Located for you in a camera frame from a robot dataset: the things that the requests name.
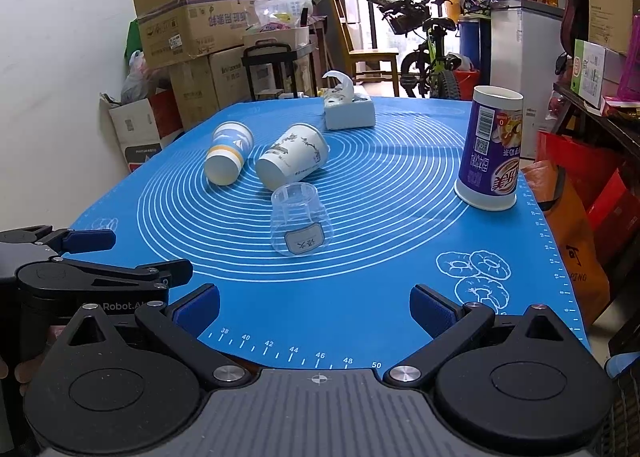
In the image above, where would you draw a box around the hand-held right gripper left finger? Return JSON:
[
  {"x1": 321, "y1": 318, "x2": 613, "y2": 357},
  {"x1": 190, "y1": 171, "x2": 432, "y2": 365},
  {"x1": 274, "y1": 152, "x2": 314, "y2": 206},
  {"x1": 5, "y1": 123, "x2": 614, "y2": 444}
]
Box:
[{"x1": 41, "y1": 283, "x2": 251, "y2": 391}]

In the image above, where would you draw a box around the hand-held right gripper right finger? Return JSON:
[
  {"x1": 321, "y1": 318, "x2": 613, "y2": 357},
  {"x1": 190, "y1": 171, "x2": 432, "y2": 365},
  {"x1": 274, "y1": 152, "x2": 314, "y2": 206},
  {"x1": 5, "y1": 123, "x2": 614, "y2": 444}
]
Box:
[{"x1": 382, "y1": 284, "x2": 597, "y2": 386}]

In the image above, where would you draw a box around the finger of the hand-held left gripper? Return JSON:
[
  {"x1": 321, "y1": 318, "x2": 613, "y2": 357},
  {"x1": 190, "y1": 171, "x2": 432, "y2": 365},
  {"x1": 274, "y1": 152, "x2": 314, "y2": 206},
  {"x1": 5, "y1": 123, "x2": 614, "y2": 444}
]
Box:
[
  {"x1": 0, "y1": 225, "x2": 117, "y2": 261},
  {"x1": 16, "y1": 259, "x2": 194, "y2": 293}
]

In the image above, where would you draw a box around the yellow banded paper cup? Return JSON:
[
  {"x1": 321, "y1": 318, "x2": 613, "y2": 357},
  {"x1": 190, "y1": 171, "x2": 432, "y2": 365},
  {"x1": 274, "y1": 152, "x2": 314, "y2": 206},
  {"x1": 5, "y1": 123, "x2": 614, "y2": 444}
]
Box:
[{"x1": 204, "y1": 121, "x2": 255, "y2": 186}]

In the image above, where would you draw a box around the clear plastic labelled cup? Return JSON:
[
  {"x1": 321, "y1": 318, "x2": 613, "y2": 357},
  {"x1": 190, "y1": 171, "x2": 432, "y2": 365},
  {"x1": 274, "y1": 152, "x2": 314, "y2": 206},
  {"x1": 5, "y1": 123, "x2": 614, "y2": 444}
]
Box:
[{"x1": 270, "y1": 183, "x2": 337, "y2": 258}]

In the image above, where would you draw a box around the floral print paper cup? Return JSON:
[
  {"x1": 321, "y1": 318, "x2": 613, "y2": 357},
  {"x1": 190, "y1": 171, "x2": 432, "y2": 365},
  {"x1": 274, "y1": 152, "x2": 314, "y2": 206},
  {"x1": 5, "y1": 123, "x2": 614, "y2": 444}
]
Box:
[{"x1": 255, "y1": 123, "x2": 330, "y2": 192}]

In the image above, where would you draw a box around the tall purple printed cup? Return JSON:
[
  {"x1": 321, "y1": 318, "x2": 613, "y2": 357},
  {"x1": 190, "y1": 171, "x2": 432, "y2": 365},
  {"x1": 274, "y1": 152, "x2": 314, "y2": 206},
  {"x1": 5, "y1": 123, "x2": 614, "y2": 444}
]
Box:
[{"x1": 454, "y1": 85, "x2": 525, "y2": 212}]

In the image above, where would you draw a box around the person's left hand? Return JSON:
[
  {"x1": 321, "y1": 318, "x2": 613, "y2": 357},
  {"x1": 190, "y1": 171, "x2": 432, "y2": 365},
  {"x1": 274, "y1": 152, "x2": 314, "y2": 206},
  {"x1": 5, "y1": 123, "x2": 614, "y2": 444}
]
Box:
[{"x1": 14, "y1": 358, "x2": 45, "y2": 397}]

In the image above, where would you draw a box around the blue silicone baking mat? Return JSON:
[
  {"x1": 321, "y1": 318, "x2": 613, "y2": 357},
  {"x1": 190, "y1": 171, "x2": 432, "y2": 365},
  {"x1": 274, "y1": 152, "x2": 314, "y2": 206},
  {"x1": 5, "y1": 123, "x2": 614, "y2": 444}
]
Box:
[{"x1": 65, "y1": 96, "x2": 593, "y2": 371}]

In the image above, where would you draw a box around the white and red carton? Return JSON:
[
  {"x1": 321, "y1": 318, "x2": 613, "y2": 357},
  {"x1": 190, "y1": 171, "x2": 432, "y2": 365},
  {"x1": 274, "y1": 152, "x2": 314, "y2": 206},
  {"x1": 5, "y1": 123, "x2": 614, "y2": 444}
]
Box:
[{"x1": 100, "y1": 87, "x2": 184, "y2": 174}]

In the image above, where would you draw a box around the orange shopping bag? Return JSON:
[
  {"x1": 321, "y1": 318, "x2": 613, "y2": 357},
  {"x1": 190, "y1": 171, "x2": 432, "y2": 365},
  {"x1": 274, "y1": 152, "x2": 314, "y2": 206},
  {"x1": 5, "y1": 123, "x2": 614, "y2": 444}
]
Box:
[{"x1": 520, "y1": 162, "x2": 612, "y2": 329}]

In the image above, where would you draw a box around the white plastic bag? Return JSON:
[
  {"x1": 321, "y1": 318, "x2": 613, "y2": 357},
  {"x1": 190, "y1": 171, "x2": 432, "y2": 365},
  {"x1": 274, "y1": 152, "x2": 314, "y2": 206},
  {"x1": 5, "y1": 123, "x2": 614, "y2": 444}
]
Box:
[{"x1": 120, "y1": 51, "x2": 162, "y2": 105}]

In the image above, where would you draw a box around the brown cardboard box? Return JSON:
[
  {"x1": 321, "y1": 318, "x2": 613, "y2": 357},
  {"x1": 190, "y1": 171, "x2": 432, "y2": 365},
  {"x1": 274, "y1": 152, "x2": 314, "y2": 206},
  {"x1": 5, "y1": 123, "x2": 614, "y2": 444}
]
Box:
[
  {"x1": 167, "y1": 57, "x2": 222, "y2": 132},
  {"x1": 207, "y1": 47, "x2": 252, "y2": 110}
]

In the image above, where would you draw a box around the red shopping bag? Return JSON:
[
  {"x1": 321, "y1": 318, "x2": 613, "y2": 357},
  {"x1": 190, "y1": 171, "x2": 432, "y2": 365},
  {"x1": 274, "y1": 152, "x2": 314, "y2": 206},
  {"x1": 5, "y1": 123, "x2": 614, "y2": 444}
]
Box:
[{"x1": 535, "y1": 131, "x2": 626, "y2": 212}]

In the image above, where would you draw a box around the red gift box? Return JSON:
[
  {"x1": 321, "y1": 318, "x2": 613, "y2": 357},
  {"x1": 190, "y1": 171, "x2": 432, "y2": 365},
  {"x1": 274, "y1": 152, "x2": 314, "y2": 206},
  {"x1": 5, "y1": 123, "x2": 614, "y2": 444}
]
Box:
[{"x1": 585, "y1": 169, "x2": 640, "y2": 269}]

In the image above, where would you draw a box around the white tissue box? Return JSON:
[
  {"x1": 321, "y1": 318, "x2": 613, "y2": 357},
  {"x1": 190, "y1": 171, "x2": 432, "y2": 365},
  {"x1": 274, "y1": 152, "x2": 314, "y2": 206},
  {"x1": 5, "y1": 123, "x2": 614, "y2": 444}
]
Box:
[{"x1": 322, "y1": 70, "x2": 377, "y2": 131}]

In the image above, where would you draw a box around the woven wicker seat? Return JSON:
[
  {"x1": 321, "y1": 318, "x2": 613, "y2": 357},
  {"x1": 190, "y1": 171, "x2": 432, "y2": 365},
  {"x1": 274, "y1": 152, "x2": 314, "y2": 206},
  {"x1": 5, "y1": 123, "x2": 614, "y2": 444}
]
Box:
[{"x1": 597, "y1": 377, "x2": 640, "y2": 457}]

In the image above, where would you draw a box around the black utility cart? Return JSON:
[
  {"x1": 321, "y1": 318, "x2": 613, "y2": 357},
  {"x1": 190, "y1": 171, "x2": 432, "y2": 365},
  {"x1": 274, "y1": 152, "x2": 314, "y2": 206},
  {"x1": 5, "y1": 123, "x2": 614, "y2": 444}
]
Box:
[{"x1": 241, "y1": 39, "x2": 319, "y2": 100}]

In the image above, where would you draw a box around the red bucket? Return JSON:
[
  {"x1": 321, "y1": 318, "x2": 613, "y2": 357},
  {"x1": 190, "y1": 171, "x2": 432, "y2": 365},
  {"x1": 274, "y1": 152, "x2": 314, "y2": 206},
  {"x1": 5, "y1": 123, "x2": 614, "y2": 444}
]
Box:
[{"x1": 452, "y1": 68, "x2": 483, "y2": 100}]

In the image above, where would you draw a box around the large open cardboard box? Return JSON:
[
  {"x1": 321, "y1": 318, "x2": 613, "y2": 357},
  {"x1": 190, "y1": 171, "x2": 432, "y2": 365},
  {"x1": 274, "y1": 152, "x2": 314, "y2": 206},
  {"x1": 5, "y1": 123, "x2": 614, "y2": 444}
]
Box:
[{"x1": 131, "y1": 0, "x2": 268, "y2": 70}]

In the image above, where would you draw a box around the green black bicycle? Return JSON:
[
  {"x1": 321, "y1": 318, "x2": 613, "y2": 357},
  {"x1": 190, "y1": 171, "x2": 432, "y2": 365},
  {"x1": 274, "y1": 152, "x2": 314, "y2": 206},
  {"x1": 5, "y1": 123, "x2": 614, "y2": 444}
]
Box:
[{"x1": 366, "y1": 0, "x2": 474, "y2": 100}]

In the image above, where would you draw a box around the dark wooden shelf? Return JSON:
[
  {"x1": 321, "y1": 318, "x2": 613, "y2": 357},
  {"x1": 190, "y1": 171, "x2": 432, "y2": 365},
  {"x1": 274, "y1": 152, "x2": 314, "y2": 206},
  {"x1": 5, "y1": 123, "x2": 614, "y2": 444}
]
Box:
[{"x1": 552, "y1": 82, "x2": 640, "y2": 178}]

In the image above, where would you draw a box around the wooden chair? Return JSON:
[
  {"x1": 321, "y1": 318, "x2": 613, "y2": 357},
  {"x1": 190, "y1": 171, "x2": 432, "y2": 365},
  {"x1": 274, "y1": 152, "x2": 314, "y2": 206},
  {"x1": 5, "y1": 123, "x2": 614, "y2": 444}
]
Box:
[{"x1": 328, "y1": 0, "x2": 401, "y2": 84}]

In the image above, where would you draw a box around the blue barrel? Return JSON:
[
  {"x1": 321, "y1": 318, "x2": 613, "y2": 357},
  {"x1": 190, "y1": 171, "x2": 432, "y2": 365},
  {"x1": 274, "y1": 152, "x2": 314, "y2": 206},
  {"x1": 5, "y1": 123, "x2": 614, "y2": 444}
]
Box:
[{"x1": 457, "y1": 17, "x2": 493, "y2": 72}]

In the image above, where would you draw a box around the white freezer cabinet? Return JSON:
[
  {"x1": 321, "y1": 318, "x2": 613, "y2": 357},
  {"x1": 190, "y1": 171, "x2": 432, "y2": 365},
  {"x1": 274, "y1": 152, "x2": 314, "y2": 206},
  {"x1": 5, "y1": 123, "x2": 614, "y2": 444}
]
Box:
[{"x1": 489, "y1": 0, "x2": 566, "y2": 148}]

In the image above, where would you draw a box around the clear plastic bag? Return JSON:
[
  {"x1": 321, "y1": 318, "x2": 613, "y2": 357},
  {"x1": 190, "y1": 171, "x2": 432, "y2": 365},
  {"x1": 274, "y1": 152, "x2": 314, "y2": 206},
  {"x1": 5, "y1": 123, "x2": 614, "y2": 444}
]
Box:
[{"x1": 254, "y1": 0, "x2": 314, "y2": 36}]

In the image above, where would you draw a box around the green and white box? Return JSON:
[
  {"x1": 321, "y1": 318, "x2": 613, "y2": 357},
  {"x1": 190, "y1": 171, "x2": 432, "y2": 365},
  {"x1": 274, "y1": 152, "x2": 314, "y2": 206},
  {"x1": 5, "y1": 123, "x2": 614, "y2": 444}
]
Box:
[{"x1": 572, "y1": 39, "x2": 626, "y2": 110}]

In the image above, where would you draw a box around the pink box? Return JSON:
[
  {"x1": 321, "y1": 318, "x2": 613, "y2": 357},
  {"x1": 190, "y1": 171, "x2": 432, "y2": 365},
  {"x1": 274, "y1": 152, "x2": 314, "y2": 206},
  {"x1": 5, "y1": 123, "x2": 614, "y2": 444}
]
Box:
[{"x1": 617, "y1": 12, "x2": 640, "y2": 102}]

